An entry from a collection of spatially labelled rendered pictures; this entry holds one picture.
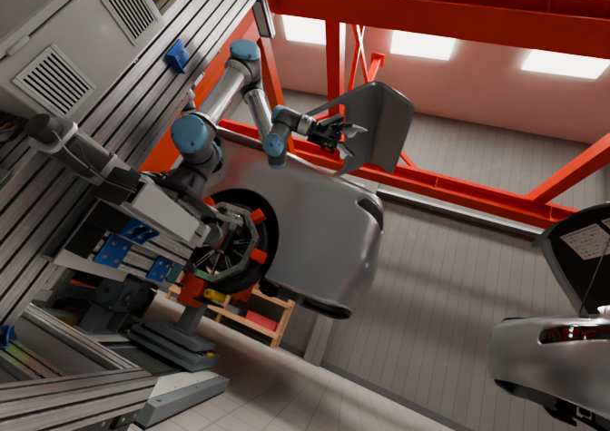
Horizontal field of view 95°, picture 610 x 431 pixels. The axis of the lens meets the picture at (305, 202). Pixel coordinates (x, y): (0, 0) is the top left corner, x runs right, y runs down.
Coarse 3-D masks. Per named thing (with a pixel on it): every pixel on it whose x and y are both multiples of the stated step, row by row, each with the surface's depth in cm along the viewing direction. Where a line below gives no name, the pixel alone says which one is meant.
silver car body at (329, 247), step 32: (352, 96) 282; (384, 96) 296; (224, 128) 273; (384, 128) 337; (224, 160) 239; (256, 160) 233; (288, 160) 232; (352, 160) 387; (384, 160) 383; (288, 192) 216; (320, 192) 213; (352, 192) 210; (288, 224) 204; (320, 224) 201; (352, 224) 199; (288, 256) 194; (320, 256) 191; (352, 256) 191; (288, 288) 192; (320, 288) 182; (352, 288) 190
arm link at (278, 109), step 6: (276, 108) 103; (282, 108) 103; (288, 108) 104; (276, 114) 103; (282, 114) 103; (288, 114) 103; (294, 114) 103; (300, 114) 103; (276, 120) 102; (282, 120) 101; (288, 120) 102; (294, 120) 102; (294, 126) 103
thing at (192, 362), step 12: (132, 336) 174; (144, 336) 174; (156, 336) 173; (156, 348) 170; (168, 348) 169; (180, 348) 168; (180, 360) 166; (192, 360) 165; (204, 360) 174; (216, 360) 192
